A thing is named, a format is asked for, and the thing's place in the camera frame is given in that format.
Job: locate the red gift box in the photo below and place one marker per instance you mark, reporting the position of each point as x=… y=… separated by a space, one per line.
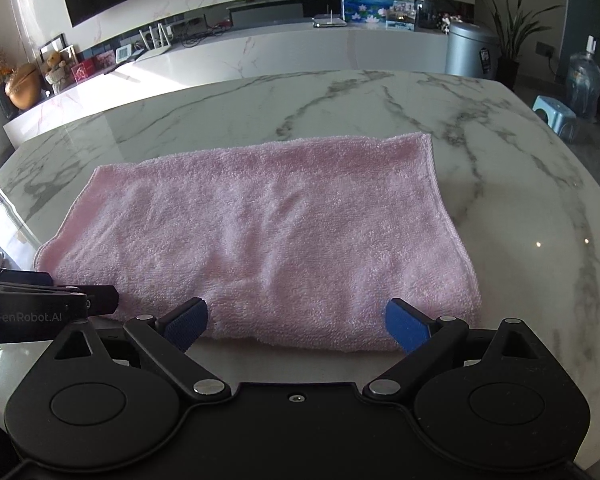
x=83 y=70

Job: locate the light blue plastic stool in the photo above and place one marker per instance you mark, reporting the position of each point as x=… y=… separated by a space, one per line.
x=557 y=116

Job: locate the tall green potted plant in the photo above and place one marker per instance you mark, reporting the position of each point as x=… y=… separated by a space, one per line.
x=513 y=26

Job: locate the brown ceramic jar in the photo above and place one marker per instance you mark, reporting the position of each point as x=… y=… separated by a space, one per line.
x=23 y=87

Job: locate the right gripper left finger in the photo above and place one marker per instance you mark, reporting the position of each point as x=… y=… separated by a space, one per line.
x=162 y=344

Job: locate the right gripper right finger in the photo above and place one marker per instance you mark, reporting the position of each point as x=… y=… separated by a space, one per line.
x=427 y=344

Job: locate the clear water jug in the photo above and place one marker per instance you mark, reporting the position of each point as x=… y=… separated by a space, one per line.
x=583 y=82

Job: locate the black picture frame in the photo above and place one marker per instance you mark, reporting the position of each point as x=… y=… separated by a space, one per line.
x=57 y=44

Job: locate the white desk clock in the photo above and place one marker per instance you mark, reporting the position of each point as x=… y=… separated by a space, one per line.
x=123 y=53

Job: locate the pink terry towel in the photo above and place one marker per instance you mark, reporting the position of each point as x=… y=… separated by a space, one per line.
x=296 y=244

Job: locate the white marble tv console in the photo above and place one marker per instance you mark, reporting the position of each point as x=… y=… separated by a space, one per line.
x=247 y=53

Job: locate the white wifi router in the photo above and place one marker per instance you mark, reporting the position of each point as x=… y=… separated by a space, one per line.
x=156 y=41

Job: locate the teddy bear toy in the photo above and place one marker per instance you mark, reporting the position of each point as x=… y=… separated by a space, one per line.
x=55 y=72

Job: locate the grey metal trash bin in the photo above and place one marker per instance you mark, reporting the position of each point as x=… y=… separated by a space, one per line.
x=473 y=51

